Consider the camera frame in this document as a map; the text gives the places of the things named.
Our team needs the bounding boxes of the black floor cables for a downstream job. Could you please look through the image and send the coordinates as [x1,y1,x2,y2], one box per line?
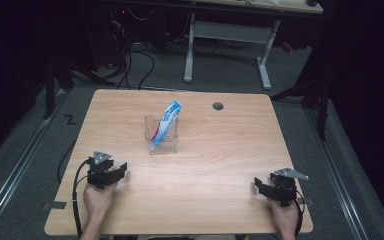
[106,6,156,91]

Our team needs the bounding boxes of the black metal stand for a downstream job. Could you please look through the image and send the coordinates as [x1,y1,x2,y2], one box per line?
[42,54,116,120]
[269,64,332,142]

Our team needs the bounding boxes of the clear plastic container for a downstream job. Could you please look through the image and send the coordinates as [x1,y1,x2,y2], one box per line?
[143,114,180,156]

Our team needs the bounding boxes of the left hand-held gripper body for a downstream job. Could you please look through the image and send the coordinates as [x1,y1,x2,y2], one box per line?
[86,150,118,190]

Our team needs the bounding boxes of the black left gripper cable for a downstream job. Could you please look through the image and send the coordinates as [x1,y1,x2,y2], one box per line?
[71,158,92,239]

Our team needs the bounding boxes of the person's right hand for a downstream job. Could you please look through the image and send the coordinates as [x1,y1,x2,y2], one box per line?
[267,197,300,234]

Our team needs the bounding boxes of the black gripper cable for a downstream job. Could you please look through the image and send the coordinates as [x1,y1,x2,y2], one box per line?
[293,189,306,238]
[71,158,92,239]

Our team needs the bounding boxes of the black zigzag floor tape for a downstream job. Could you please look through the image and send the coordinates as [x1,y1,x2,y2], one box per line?
[63,113,78,126]

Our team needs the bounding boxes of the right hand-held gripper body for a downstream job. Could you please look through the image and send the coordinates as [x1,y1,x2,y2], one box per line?
[268,167,311,208]

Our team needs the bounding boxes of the metal floor rail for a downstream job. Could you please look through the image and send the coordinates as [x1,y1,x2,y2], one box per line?
[303,107,370,240]
[0,89,72,236]

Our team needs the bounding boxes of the red and blue toothpaste tube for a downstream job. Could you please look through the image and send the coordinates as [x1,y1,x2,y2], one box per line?
[149,99,183,151]

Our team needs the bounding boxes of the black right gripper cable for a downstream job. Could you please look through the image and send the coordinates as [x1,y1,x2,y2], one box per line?
[293,189,306,238]

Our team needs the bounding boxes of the person's left hand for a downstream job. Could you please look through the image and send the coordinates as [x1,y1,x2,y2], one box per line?
[82,180,119,218]

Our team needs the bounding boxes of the white-framed wooden desk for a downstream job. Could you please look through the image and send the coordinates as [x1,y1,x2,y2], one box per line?
[182,0,324,92]

